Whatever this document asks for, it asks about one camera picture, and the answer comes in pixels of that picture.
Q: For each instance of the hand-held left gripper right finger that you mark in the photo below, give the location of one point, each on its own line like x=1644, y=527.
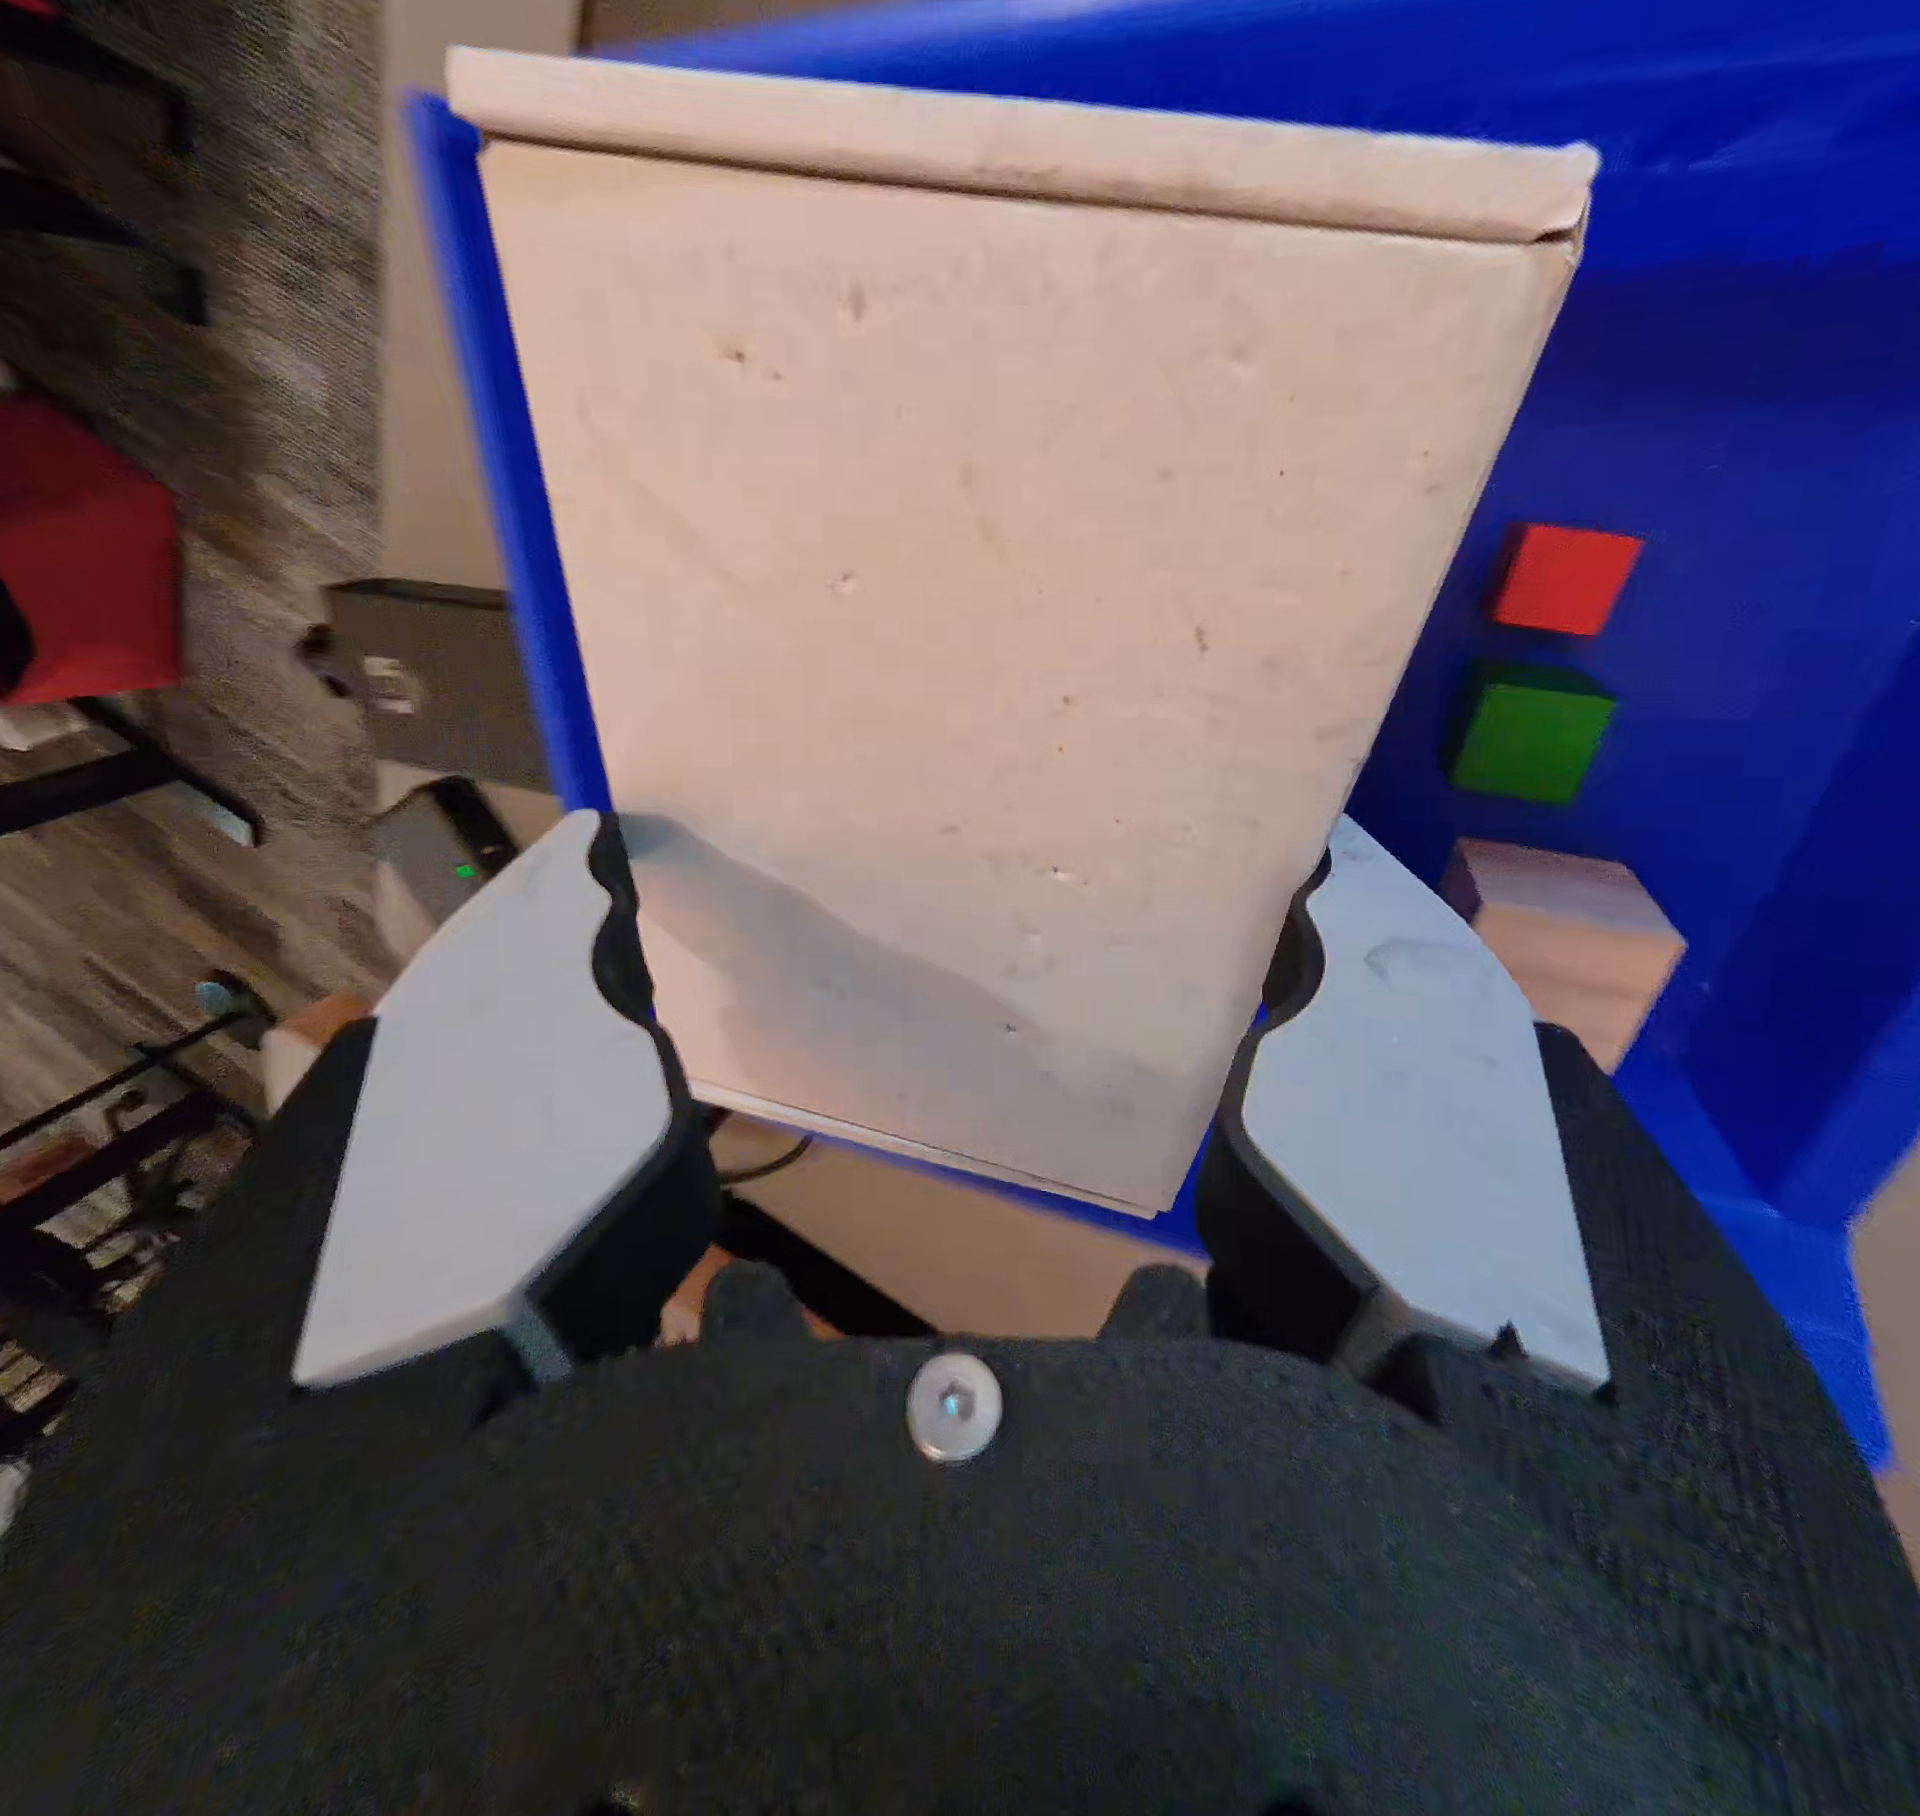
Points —
x=1425, y=1141

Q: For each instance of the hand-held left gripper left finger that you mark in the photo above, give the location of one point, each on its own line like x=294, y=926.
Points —
x=480, y=1141

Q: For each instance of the green wooden cube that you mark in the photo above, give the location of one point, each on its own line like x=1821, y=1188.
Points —
x=1530, y=737

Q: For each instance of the red wooden cube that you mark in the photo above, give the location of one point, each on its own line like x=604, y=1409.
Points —
x=1568, y=577

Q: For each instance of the white cardboard mailer box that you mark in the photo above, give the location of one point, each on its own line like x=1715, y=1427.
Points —
x=1021, y=571

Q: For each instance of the blue plastic bin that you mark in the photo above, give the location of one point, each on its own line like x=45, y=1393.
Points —
x=1726, y=345

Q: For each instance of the plain wooden cube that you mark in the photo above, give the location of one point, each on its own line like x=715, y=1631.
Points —
x=1575, y=946

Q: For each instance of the black device green light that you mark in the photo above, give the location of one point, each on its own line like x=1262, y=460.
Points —
x=437, y=842

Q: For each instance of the dark grey box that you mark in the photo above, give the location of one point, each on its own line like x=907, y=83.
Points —
x=451, y=676

